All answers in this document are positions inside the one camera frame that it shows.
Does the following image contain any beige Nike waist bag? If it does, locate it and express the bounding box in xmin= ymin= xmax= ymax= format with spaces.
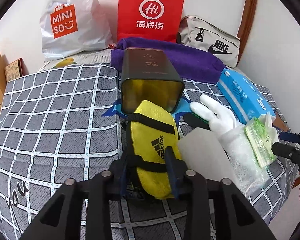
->
xmin=179 ymin=16 xmax=240 ymax=68

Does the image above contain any small decorated book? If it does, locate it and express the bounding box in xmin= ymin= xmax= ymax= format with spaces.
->
xmin=5 ymin=58 xmax=23 ymax=82

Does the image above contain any dark green tea tin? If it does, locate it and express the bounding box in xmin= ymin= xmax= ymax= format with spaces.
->
xmin=121 ymin=48 xmax=185 ymax=114

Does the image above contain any grey checkered blanket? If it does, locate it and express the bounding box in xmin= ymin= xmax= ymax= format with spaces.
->
xmin=0 ymin=63 xmax=298 ymax=239

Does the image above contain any white foam block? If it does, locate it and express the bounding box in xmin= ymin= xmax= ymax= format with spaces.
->
xmin=178 ymin=128 xmax=237 ymax=184

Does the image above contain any bubble wrap sheet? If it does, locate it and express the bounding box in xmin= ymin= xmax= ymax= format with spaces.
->
xmin=219 ymin=124 xmax=270 ymax=197

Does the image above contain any brown wooden door frame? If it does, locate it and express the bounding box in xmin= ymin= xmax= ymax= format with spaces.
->
xmin=237 ymin=0 xmax=258 ymax=62

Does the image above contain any red Haidilao paper bag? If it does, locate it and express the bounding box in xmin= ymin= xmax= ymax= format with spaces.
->
xmin=117 ymin=0 xmax=184 ymax=43

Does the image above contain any white cotton glove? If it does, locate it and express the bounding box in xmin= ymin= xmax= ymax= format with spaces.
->
xmin=190 ymin=94 xmax=242 ymax=137

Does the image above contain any newspaper sheet with lemons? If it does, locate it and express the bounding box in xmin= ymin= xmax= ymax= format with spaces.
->
xmin=38 ymin=49 xmax=111 ymax=72

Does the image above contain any white Miniso plastic bag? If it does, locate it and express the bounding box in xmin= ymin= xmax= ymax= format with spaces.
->
xmin=39 ymin=0 xmax=114 ymax=61

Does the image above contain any green wet wipes pack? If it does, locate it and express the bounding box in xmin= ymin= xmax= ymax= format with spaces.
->
xmin=244 ymin=112 xmax=279 ymax=168

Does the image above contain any blue tissue pack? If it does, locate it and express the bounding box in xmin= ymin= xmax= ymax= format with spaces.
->
xmin=217 ymin=69 xmax=276 ymax=124

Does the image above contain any purple towel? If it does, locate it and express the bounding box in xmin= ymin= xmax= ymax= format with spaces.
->
xmin=110 ymin=37 xmax=226 ymax=84

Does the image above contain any yellow Adidas pouch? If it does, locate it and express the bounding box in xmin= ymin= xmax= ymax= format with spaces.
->
xmin=122 ymin=100 xmax=181 ymax=199

